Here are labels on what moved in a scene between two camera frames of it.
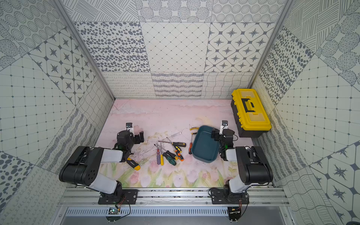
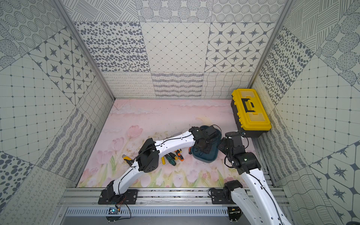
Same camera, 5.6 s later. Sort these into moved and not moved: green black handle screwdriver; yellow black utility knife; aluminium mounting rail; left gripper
Moved: left gripper
Not moved: green black handle screwdriver; yellow black utility knife; aluminium mounting rail
